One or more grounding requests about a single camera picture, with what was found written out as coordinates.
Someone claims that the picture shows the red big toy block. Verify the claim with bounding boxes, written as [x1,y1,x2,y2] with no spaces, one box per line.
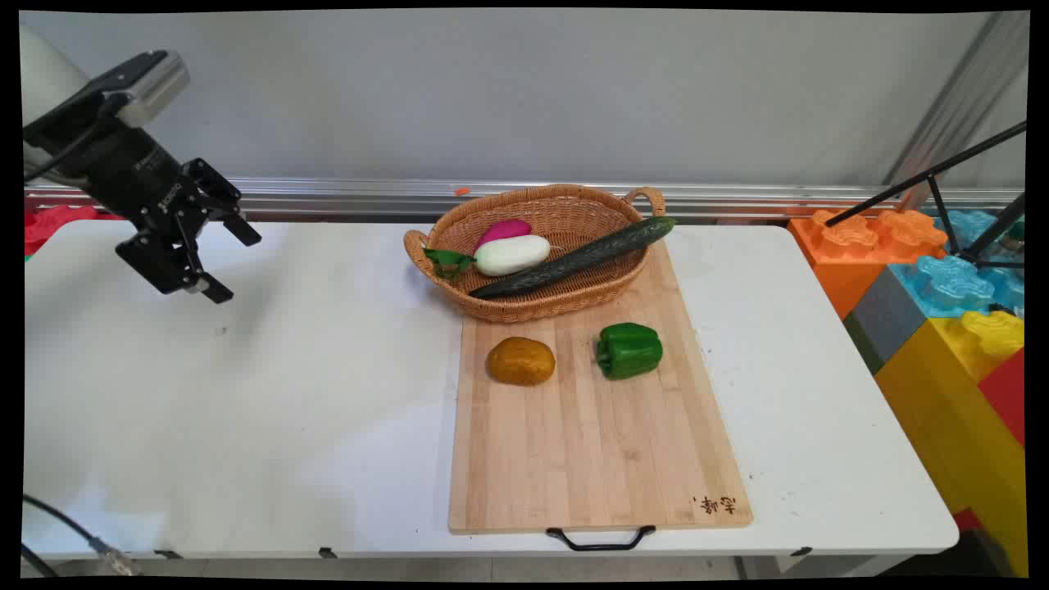
[977,348,1027,447]

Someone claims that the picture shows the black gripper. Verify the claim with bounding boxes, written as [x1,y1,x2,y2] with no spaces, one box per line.
[25,111,263,305]

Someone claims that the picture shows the orange big toy block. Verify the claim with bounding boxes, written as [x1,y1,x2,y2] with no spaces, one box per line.
[788,209,950,320]

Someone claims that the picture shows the white radish with green leaves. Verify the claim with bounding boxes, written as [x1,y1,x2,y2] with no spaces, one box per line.
[423,235,552,282]

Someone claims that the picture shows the yellow big toy block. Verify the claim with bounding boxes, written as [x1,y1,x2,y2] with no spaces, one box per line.
[874,310,1029,579]

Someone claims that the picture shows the black tripod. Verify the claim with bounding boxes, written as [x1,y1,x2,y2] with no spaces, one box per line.
[824,121,1027,271]

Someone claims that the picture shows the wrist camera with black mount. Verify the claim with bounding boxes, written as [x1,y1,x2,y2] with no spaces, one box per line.
[80,50,191,129]

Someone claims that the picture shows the pink purple vegetable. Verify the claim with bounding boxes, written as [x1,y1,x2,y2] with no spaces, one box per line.
[473,219,533,255]

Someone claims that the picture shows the black cable with metal connector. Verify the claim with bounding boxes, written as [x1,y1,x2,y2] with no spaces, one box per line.
[22,494,142,577]

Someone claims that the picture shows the brown potato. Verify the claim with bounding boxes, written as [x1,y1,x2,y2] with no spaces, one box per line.
[487,337,556,387]

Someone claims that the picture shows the red toy block with studs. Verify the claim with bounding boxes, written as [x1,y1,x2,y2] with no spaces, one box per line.
[25,205,124,256]

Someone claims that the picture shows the green bell pepper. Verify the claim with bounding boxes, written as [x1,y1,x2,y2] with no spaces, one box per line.
[595,322,664,380]

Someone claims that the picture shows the thick black cable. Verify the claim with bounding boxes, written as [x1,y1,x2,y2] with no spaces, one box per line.
[22,544,60,578]

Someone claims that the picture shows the wooden cutting board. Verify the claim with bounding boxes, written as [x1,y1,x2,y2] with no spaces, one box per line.
[447,238,754,535]

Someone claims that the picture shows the blue big toy block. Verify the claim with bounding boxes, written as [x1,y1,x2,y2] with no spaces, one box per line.
[889,209,1027,319]

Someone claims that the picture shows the long dark green cucumber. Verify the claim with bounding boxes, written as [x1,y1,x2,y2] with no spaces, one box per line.
[469,216,678,299]

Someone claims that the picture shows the grey big toy block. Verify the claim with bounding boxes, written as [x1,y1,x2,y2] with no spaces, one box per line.
[844,266,927,376]

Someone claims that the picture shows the woven wicker basket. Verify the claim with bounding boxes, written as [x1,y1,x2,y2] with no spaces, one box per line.
[403,184,666,323]

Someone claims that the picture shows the aluminium rail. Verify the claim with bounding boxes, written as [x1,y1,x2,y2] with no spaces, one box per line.
[25,176,1025,224]

